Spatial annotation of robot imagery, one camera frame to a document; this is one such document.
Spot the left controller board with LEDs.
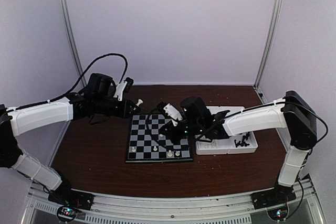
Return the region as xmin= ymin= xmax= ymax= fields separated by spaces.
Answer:
xmin=56 ymin=206 xmax=78 ymax=222

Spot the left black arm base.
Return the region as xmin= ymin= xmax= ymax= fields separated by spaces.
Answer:
xmin=48 ymin=182 xmax=94 ymax=210

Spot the white king chess piece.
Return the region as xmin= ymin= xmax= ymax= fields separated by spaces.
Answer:
xmin=167 ymin=150 xmax=174 ymax=158

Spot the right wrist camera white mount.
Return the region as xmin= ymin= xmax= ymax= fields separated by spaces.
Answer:
xmin=157 ymin=102 xmax=183 ymax=121

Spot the black cable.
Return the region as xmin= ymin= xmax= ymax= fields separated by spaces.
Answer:
xmin=41 ymin=53 xmax=129 ymax=125
xmin=145 ymin=98 xmax=329 ymax=209

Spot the right black cable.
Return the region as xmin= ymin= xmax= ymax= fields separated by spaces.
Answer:
xmin=145 ymin=98 xmax=329 ymax=209

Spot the black chess pieces lower pile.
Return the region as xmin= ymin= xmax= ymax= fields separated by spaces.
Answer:
xmin=234 ymin=132 xmax=250 ymax=148

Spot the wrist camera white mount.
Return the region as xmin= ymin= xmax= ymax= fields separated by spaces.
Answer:
xmin=157 ymin=102 xmax=183 ymax=121
xmin=113 ymin=77 xmax=134 ymax=101

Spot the controller board with leds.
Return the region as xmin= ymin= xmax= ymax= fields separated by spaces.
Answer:
xmin=56 ymin=206 xmax=78 ymax=222
xmin=267 ymin=206 xmax=289 ymax=222

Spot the aluminium front rail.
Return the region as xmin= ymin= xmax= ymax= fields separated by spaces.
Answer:
xmin=19 ymin=179 xmax=327 ymax=223

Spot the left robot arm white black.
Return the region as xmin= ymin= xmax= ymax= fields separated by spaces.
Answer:
xmin=1 ymin=73 xmax=143 ymax=205

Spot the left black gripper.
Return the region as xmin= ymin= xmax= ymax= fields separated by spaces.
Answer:
xmin=94 ymin=95 xmax=141 ymax=119

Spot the right controller board with LEDs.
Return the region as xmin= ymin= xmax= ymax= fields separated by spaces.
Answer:
xmin=267 ymin=206 xmax=289 ymax=222

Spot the right aluminium frame post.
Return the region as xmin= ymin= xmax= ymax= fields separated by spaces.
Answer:
xmin=254 ymin=0 xmax=283 ymax=90

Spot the white chess pieces lower pile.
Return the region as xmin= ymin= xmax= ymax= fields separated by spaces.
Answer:
xmin=199 ymin=142 xmax=217 ymax=150

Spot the left black cable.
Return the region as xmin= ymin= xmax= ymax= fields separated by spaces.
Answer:
xmin=41 ymin=53 xmax=129 ymax=125

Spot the left aluminium frame post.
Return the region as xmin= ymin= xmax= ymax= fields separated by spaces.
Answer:
xmin=60 ymin=0 xmax=83 ymax=76

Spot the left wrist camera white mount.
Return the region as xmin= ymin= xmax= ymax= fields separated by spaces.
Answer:
xmin=113 ymin=77 xmax=134 ymax=101

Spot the white divided plastic tray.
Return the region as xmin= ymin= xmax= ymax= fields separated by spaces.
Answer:
xmin=195 ymin=106 xmax=258 ymax=156

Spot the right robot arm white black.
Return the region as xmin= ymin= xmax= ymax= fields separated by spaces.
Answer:
xmin=157 ymin=91 xmax=318 ymax=204

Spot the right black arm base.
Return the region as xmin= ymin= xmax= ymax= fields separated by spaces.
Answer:
xmin=251 ymin=181 xmax=296 ymax=210

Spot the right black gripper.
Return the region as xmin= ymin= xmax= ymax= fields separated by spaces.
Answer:
xmin=159 ymin=118 xmax=203 ymax=144

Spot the black grey chess board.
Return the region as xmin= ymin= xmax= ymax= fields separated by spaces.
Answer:
xmin=125 ymin=114 xmax=194 ymax=163

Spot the aluminium frame post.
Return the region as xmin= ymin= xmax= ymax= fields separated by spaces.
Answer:
xmin=60 ymin=0 xmax=83 ymax=76
xmin=254 ymin=0 xmax=283 ymax=90

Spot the white queen chess piece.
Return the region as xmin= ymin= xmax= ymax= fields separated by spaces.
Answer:
xmin=136 ymin=99 xmax=143 ymax=106

